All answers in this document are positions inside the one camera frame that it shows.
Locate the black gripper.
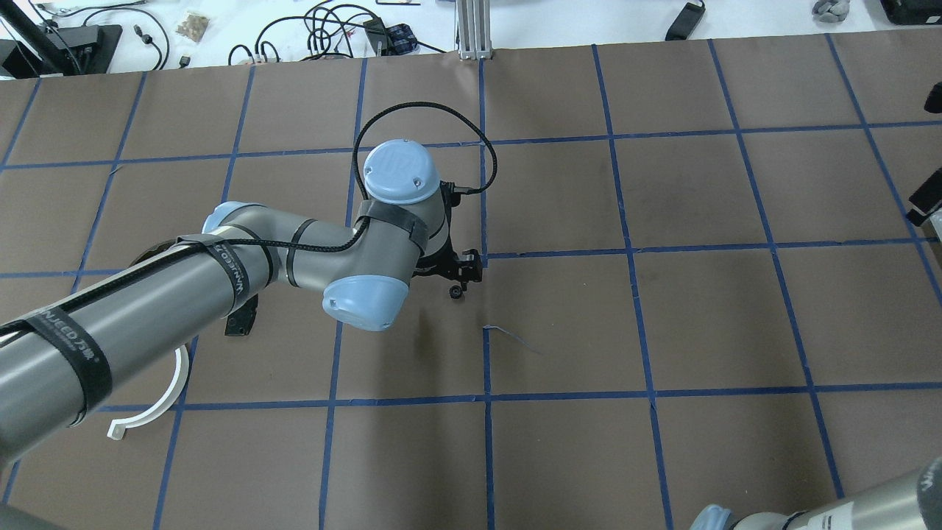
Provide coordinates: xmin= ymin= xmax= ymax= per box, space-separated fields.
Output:
xmin=906 ymin=82 xmax=941 ymax=226
xmin=414 ymin=202 xmax=484 ymax=286

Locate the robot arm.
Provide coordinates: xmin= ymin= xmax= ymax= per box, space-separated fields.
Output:
xmin=659 ymin=83 xmax=940 ymax=529
xmin=1 ymin=140 xmax=482 ymax=466

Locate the black brake pad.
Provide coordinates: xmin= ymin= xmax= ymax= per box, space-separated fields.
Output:
xmin=223 ymin=295 xmax=258 ymax=336

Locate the black power adapter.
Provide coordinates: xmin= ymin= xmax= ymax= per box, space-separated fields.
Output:
xmin=664 ymin=1 xmax=707 ymax=41

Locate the olive metal brake shoe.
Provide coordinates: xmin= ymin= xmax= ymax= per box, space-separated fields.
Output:
xmin=129 ymin=239 xmax=176 ymax=267

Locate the snack packet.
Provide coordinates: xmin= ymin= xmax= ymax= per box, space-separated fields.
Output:
xmin=174 ymin=11 xmax=210 ymax=43

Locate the aluminium frame post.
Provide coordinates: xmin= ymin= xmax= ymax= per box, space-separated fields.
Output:
xmin=454 ymin=0 xmax=492 ymax=61

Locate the white curved plastic bracket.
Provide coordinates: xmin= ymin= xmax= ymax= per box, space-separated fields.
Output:
xmin=105 ymin=344 xmax=191 ymax=442

